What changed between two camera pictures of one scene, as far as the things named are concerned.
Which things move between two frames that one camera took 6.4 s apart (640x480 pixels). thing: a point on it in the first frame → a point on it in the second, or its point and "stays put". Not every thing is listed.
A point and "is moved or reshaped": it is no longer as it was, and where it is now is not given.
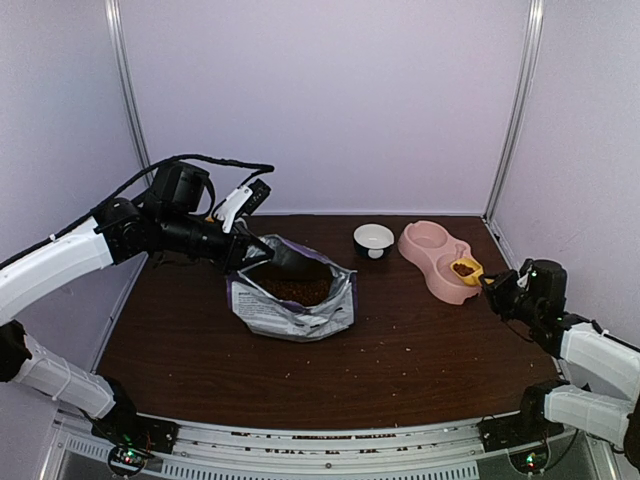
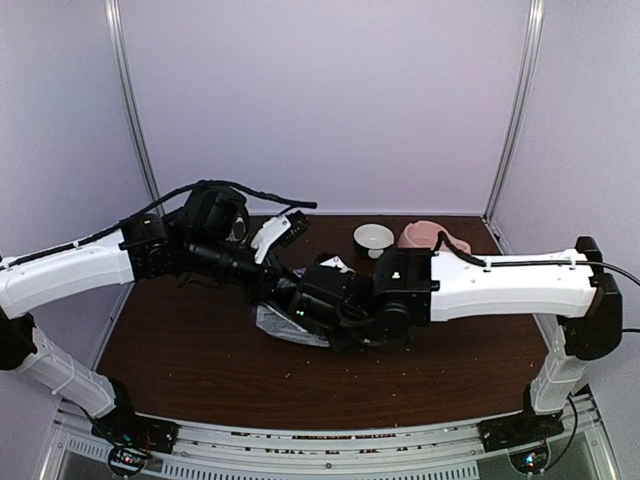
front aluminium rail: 434,450 stays put
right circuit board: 531,460 stays put
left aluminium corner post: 118,43 stays put
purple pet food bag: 297,295 is moved or reshaped
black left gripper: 233,256 → 266,284
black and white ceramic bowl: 372,240 stays put
